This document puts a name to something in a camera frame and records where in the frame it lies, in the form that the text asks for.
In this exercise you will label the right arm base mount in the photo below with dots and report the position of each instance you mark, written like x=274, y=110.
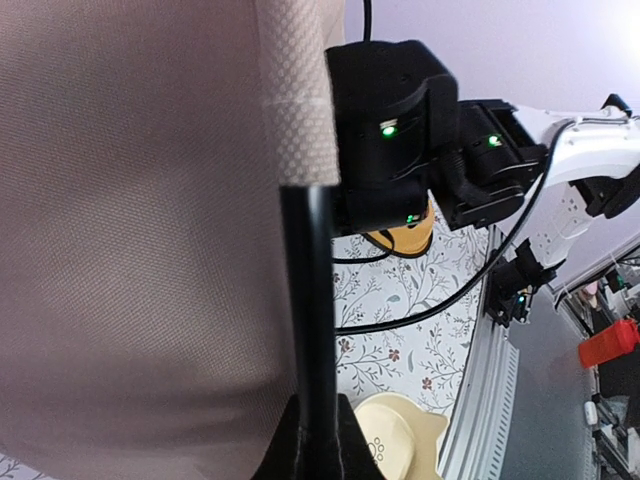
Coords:
x=512, y=284

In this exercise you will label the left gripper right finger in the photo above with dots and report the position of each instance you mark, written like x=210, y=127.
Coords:
x=356, y=460

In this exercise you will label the beige pet tent fabric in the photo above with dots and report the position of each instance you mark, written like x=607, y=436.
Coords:
x=145, y=321

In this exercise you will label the yellow double bowl holder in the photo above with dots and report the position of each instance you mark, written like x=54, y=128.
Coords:
x=407, y=242

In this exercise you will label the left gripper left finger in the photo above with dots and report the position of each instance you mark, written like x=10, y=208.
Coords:
x=282, y=458

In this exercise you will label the cream paw print bowl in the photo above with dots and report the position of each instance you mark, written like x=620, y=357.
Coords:
x=403, y=438

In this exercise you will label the red container in background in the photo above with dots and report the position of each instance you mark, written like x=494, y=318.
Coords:
x=615, y=341

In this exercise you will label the front aluminium rail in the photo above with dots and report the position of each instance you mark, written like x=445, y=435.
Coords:
x=476, y=441

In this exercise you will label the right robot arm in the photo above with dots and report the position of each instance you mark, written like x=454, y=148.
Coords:
x=405, y=139

